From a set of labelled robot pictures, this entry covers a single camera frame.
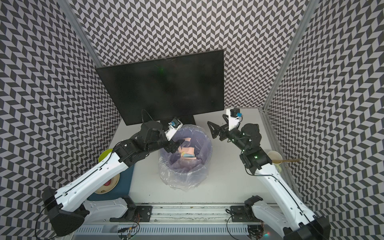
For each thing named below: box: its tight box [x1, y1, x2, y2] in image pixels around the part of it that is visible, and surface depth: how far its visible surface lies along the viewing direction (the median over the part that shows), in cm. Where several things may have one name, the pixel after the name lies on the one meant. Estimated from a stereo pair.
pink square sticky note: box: [181, 147, 195, 155], surface depth 84 cm
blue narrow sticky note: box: [183, 153, 196, 158], surface depth 84 cm
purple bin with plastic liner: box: [158, 124, 213, 192], surface depth 65 cm
